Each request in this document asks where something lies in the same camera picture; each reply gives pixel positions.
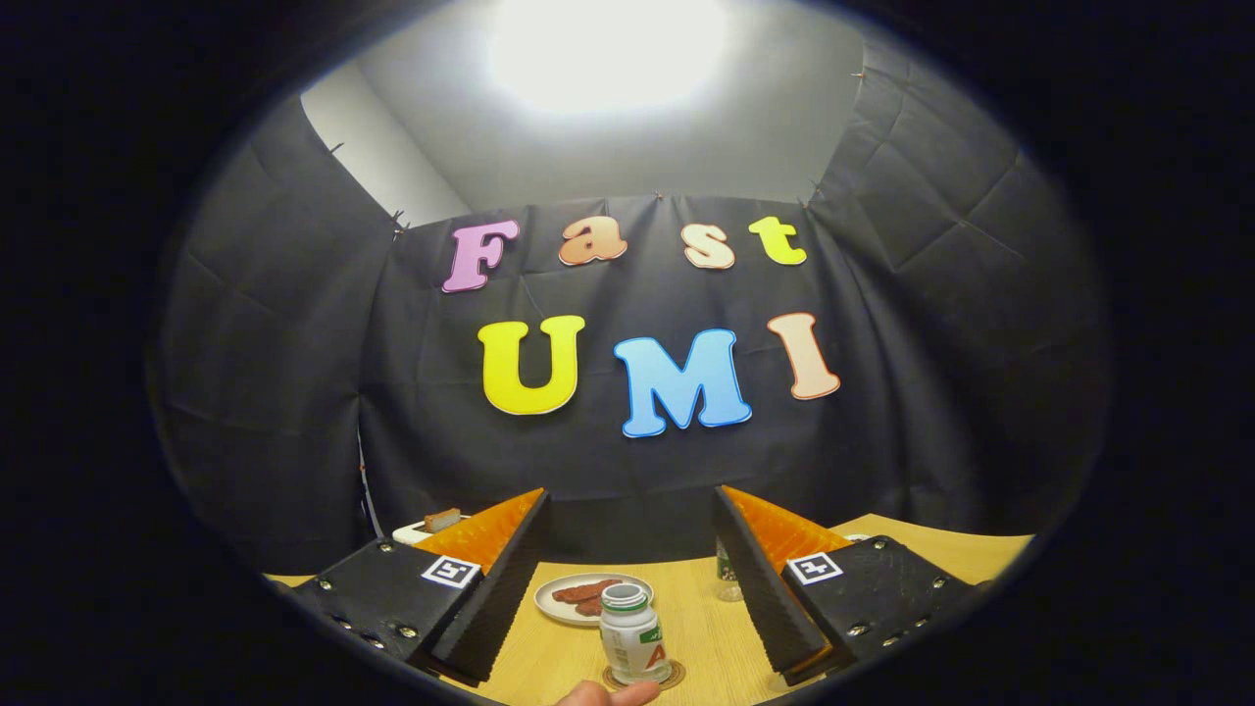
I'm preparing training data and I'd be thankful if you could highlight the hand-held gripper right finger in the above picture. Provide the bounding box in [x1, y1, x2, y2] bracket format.
[711, 484, 984, 687]

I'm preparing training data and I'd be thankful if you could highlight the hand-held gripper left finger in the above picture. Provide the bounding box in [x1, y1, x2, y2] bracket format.
[290, 487, 552, 687]

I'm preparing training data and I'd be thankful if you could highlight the round cork coaster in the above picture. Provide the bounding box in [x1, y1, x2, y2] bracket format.
[601, 659, 686, 692]

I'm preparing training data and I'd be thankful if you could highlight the white juice bottle green label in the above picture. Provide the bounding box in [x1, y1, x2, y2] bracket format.
[598, 582, 674, 685]

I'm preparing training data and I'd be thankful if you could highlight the clear plastic water bottle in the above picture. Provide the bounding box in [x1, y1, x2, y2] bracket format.
[715, 537, 746, 602]

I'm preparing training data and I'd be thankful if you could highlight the white round plate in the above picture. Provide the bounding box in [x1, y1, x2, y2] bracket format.
[533, 573, 655, 628]

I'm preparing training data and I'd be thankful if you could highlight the wooden table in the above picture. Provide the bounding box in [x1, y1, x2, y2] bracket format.
[263, 513, 1035, 706]

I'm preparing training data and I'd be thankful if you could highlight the white toaster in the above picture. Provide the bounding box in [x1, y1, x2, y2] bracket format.
[392, 515, 470, 546]

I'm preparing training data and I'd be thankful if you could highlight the black backdrop cloth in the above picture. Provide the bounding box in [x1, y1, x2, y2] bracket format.
[147, 29, 1114, 580]

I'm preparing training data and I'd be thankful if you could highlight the ceiling light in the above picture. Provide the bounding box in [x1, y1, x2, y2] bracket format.
[487, 0, 728, 114]

